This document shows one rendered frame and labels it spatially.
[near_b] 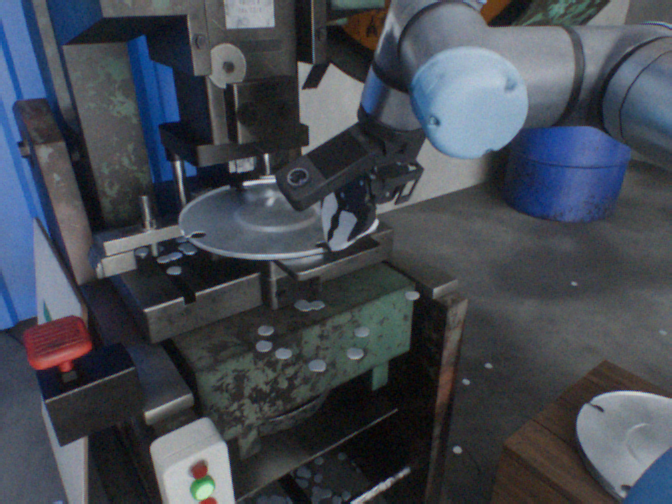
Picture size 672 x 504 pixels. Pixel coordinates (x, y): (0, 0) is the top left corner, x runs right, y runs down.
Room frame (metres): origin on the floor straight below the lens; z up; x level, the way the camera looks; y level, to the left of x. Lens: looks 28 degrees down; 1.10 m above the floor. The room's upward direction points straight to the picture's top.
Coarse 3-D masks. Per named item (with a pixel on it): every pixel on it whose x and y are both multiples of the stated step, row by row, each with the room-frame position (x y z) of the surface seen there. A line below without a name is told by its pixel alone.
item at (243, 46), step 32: (224, 0) 0.73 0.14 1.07; (256, 0) 0.76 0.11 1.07; (288, 0) 0.79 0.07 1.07; (224, 32) 0.73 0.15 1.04; (256, 32) 0.76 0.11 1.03; (288, 32) 0.78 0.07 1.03; (224, 64) 0.71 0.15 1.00; (256, 64) 0.75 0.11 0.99; (288, 64) 0.78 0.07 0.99; (192, 96) 0.75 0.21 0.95; (224, 96) 0.72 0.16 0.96; (256, 96) 0.72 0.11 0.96; (288, 96) 0.75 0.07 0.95; (192, 128) 0.77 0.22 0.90; (224, 128) 0.72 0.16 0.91; (256, 128) 0.72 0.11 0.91; (288, 128) 0.75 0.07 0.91
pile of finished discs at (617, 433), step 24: (600, 408) 0.74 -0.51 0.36; (624, 408) 0.73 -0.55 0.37; (648, 408) 0.73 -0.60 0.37; (576, 432) 0.67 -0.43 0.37; (600, 432) 0.67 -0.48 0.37; (624, 432) 0.67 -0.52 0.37; (648, 432) 0.66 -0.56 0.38; (600, 456) 0.61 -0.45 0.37; (624, 456) 0.62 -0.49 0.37; (648, 456) 0.61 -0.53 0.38; (600, 480) 0.57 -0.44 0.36; (624, 480) 0.57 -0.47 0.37
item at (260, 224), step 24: (216, 192) 0.80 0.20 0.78; (240, 192) 0.81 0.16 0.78; (264, 192) 0.81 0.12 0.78; (192, 216) 0.71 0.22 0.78; (216, 216) 0.71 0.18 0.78; (240, 216) 0.69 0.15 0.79; (264, 216) 0.69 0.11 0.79; (288, 216) 0.69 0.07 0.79; (312, 216) 0.70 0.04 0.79; (192, 240) 0.62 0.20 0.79; (216, 240) 0.63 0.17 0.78; (240, 240) 0.63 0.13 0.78; (264, 240) 0.63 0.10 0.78; (288, 240) 0.63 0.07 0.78; (312, 240) 0.63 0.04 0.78
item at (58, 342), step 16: (64, 320) 0.47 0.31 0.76; (80, 320) 0.47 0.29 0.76; (32, 336) 0.44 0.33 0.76; (48, 336) 0.44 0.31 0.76; (64, 336) 0.44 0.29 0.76; (80, 336) 0.44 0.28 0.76; (32, 352) 0.41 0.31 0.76; (48, 352) 0.41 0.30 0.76; (64, 352) 0.42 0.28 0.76; (80, 352) 0.42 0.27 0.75; (64, 368) 0.43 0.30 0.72
